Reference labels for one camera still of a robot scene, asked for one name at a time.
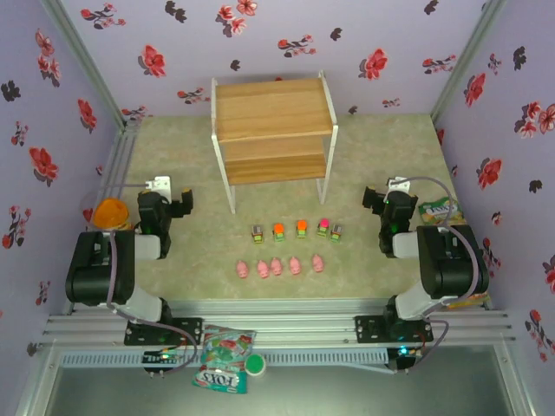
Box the yellow green candy bag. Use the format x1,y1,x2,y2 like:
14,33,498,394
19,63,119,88
417,197,467,226

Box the cup with orange lid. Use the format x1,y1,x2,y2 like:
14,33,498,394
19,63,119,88
93,197,134,231

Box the green red candy bag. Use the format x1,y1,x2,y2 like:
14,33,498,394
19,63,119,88
192,323,258,395

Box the green round lid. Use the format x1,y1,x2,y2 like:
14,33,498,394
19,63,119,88
244,353,268,377

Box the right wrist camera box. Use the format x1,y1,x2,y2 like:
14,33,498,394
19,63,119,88
387,176,412,196

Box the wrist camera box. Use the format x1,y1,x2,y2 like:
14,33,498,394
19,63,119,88
145,175,173,196
387,176,412,196

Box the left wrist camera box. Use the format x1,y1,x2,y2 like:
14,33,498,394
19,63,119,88
145,175,173,196

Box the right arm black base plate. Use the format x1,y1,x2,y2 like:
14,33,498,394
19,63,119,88
354,315,434,344

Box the wooden shelf white frame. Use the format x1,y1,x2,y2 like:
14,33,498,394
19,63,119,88
211,70,339,216

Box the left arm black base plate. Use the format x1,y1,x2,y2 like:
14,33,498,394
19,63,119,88
124,316,204,347

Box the aluminium mounting rail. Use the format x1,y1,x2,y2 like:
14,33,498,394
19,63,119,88
41,296,517,350

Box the white slotted cable duct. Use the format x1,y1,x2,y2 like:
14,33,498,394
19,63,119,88
58,348,389,367

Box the aluminium corner post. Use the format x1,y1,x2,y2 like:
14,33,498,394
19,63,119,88
41,0,131,127
430,0,508,125

